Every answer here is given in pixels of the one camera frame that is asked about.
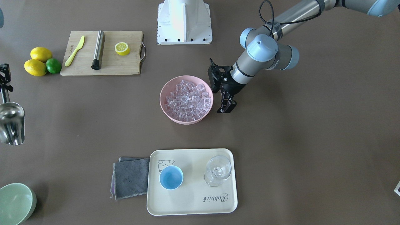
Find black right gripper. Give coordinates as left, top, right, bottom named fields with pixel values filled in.
left=0, top=63, right=14, bottom=92

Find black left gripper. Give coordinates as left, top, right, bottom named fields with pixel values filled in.
left=217, top=71, right=245, bottom=114

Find metal ice scoop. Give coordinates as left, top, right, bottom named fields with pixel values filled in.
left=0, top=84, right=25, bottom=146

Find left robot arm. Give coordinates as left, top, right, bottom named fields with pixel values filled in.
left=208, top=0, right=399, bottom=113

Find pile of ice cubes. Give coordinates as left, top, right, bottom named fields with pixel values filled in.
left=165, top=79, right=212, bottom=122

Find blue cup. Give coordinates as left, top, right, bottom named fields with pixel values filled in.
left=159, top=165, right=184, bottom=190

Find whole lemon near board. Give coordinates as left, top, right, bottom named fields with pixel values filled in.
left=24, top=59, right=48, bottom=77

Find whole lemon far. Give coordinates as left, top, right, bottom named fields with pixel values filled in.
left=30, top=47, right=53, bottom=63

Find pink bowl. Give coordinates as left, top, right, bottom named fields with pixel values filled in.
left=159, top=75, right=214, bottom=125

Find green lime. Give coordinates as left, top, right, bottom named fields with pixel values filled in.
left=46, top=58, right=62, bottom=74

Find clear wine glass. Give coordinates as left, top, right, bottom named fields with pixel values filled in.
left=204, top=155, right=232, bottom=188

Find yellow plastic knife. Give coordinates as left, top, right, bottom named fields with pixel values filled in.
left=64, top=35, right=85, bottom=67

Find steel muddler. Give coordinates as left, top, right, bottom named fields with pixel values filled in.
left=91, top=30, right=105, bottom=70

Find cream serving tray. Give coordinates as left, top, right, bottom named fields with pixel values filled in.
left=146, top=148, right=238, bottom=216

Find bamboo cutting board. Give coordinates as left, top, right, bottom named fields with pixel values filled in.
left=60, top=30, right=145, bottom=76

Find grey folded cloth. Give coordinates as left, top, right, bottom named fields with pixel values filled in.
left=110, top=157, right=149, bottom=201

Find half lemon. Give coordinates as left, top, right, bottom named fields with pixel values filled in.
left=114, top=42, right=130, bottom=56

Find green bowl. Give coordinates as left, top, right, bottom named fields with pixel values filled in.
left=0, top=183, right=36, bottom=225

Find white camera stand base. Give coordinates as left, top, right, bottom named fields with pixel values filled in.
left=156, top=0, right=213, bottom=45

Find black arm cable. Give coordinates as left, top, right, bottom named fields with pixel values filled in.
left=259, top=0, right=325, bottom=41

